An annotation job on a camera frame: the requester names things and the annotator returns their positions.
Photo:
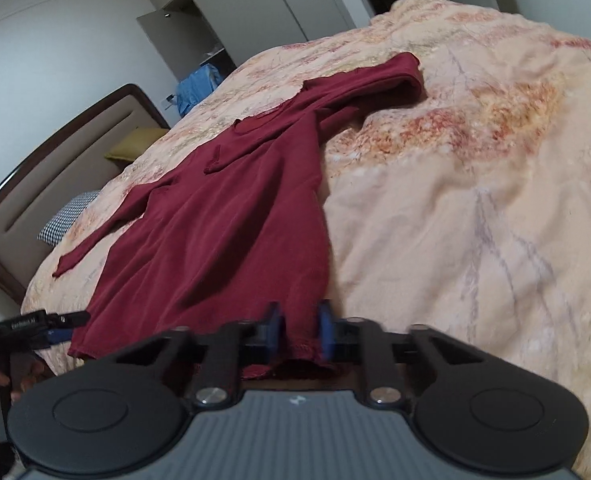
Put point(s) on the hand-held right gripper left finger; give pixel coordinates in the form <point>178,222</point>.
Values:
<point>275,331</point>

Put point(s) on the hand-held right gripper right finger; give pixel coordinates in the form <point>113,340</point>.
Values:
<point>325,332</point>

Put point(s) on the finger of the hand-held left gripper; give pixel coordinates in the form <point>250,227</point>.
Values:
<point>61,337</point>
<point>70,318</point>

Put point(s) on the dark red long-sleeved top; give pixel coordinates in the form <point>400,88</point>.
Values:
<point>215,240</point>

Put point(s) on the person's left hand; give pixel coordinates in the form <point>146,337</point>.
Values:
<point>25,375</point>

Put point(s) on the black and white checkered pillow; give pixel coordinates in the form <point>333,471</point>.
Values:
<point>70,215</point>

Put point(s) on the brown padded headboard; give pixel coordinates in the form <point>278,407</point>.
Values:
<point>50,170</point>

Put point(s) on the yellow pillow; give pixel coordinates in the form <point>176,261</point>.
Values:
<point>133,145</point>

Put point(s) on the floral peach blanket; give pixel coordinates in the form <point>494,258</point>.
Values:
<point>475,200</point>

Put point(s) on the blue cloth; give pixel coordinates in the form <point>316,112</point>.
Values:
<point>195,87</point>

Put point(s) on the open grey wardrobe door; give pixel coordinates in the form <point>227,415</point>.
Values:
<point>163,40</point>

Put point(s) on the white wall socket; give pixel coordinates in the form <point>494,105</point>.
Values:
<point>168,103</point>

